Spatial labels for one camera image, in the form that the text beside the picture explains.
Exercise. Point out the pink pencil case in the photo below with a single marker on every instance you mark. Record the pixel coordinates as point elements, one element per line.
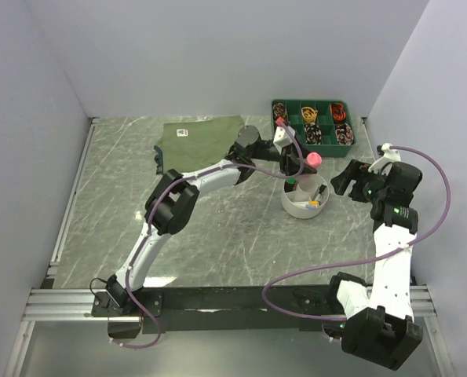
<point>313,160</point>

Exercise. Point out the aluminium rail frame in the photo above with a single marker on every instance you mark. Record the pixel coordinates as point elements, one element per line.
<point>49,305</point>

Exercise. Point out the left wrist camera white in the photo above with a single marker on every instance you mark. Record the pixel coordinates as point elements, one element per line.
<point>284,135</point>

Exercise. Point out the white round pen holder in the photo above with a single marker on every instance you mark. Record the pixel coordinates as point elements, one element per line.
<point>294,197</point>

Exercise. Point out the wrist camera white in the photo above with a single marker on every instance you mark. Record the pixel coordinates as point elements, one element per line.
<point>387,155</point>
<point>284,135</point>

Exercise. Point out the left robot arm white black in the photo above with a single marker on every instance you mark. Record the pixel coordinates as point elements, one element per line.
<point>170,205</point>

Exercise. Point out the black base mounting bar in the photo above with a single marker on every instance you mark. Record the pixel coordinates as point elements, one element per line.
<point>237,308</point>

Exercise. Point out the folded green t-shirt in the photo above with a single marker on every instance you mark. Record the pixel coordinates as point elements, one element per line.
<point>190,146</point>

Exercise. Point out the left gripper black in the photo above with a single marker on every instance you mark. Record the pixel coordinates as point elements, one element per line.
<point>292,162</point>

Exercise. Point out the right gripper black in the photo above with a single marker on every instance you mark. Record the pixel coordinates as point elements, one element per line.
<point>357,170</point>

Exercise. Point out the green compartment tray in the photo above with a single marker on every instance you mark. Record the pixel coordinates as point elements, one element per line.
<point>324,126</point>

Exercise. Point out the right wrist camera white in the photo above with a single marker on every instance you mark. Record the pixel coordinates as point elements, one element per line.
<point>387,155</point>

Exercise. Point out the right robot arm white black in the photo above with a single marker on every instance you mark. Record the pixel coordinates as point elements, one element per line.
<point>379,324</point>

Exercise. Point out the white marker black cap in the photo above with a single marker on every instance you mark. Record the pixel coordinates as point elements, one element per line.
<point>320,190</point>

